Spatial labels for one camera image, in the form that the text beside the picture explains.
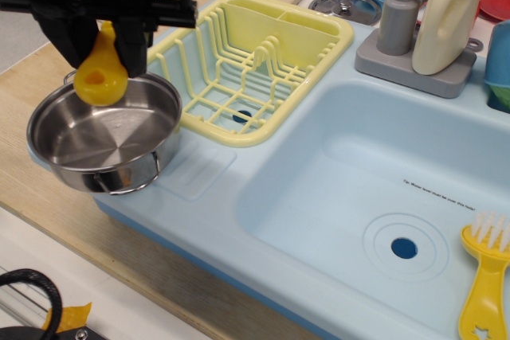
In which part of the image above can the yellow handled white toy knife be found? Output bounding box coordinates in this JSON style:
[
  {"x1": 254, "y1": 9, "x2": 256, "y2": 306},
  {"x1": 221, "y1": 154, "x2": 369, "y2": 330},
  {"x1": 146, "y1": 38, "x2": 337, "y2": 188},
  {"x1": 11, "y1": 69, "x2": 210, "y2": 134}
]
[{"x1": 73, "y1": 21, "x2": 128, "y2": 107}]

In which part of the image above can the stainless steel pot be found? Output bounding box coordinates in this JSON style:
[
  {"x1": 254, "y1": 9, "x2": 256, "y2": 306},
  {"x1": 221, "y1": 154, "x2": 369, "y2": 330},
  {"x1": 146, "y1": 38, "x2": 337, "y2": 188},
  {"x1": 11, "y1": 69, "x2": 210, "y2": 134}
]
[{"x1": 26, "y1": 73, "x2": 182, "y2": 195}]

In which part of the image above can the steel pot lid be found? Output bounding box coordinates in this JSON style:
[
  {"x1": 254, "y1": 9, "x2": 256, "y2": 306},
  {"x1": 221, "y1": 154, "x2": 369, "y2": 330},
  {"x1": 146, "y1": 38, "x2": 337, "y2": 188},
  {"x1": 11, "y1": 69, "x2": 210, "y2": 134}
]
[{"x1": 308, "y1": 0, "x2": 382, "y2": 25}]

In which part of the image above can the yellow dish drying rack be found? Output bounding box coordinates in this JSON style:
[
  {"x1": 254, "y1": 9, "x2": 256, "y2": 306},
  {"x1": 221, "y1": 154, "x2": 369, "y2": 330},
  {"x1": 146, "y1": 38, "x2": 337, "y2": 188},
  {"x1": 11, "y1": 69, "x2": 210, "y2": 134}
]
[{"x1": 147, "y1": 0, "x2": 355, "y2": 147}]

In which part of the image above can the wooden board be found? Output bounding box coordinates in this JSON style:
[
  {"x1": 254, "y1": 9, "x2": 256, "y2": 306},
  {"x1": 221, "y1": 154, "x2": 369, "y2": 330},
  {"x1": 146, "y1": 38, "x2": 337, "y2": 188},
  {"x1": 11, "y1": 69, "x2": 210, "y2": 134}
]
[{"x1": 1, "y1": 12, "x2": 313, "y2": 339}]

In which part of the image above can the yellow tape piece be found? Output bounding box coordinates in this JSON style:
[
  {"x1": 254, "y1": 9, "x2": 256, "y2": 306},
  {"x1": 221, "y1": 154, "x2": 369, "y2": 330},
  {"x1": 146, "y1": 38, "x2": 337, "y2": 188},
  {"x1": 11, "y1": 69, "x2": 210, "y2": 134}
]
[{"x1": 57, "y1": 302, "x2": 92, "y2": 333}]

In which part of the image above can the grey toy faucet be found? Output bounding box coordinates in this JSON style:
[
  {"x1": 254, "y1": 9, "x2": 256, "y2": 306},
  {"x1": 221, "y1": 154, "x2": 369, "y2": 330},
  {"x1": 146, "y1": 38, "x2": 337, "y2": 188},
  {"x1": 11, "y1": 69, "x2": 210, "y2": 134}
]
[{"x1": 355, "y1": 0, "x2": 476, "y2": 99}]

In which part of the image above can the black base with screw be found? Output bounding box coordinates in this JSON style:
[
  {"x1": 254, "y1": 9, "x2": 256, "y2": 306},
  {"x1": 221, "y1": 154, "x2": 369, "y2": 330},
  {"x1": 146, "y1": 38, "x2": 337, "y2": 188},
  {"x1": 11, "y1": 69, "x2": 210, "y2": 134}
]
[{"x1": 1, "y1": 326, "x2": 105, "y2": 340}]

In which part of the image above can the light blue toy sink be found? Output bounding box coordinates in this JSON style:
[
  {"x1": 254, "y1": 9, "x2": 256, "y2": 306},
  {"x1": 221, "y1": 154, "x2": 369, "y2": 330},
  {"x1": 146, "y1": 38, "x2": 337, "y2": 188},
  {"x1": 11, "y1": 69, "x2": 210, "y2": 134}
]
[{"x1": 93, "y1": 23, "x2": 509, "y2": 339}]

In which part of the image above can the cream plastic bottle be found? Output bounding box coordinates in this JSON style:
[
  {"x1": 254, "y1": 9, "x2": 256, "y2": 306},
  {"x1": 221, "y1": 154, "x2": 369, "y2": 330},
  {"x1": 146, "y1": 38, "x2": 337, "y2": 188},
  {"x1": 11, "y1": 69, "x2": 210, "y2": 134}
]
[{"x1": 412, "y1": 0, "x2": 480, "y2": 75}]

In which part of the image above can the red plastic bowl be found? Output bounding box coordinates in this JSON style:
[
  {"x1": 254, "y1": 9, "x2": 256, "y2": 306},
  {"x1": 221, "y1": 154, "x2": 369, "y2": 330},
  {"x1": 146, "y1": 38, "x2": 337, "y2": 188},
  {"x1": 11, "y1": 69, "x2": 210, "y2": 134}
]
[{"x1": 478, "y1": 0, "x2": 509, "y2": 22}]

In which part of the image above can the blue plastic cup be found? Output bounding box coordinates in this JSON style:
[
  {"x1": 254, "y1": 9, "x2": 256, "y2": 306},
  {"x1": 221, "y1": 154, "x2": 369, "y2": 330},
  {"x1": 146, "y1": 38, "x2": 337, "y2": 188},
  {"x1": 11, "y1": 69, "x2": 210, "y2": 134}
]
[{"x1": 484, "y1": 20, "x2": 509, "y2": 88}]

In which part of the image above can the green plastic item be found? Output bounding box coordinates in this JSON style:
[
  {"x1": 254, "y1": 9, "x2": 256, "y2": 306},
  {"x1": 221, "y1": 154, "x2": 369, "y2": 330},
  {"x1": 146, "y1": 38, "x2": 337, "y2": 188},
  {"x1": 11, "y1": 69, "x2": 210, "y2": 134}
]
[{"x1": 488, "y1": 85, "x2": 510, "y2": 113}]

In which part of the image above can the yellow dish brush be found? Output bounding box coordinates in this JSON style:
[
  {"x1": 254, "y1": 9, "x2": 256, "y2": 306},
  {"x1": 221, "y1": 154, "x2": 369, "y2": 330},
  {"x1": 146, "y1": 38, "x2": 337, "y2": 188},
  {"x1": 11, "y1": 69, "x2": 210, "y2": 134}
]
[{"x1": 457, "y1": 212, "x2": 509, "y2": 339}]

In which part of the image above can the black braided cable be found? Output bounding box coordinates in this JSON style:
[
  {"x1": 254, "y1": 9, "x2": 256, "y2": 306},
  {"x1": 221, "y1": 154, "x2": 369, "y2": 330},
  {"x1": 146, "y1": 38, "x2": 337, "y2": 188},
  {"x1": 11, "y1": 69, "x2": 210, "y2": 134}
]
[{"x1": 0, "y1": 268, "x2": 64, "y2": 340}]

